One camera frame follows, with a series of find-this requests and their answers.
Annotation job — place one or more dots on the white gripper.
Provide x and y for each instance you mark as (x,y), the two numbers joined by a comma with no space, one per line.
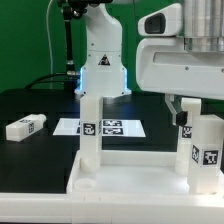
(182,53)

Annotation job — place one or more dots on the white desk top panel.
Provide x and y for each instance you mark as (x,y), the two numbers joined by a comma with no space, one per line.
(137,177)

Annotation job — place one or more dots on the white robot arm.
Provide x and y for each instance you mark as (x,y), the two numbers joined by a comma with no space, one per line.
(103,73)

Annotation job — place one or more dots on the white tag sheet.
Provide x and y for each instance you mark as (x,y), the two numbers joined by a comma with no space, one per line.
(110,127)

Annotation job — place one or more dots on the white front fence bar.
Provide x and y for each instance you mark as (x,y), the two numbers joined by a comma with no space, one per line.
(112,209)

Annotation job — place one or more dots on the black camera pole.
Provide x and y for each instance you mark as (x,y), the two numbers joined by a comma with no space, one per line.
(72,74)

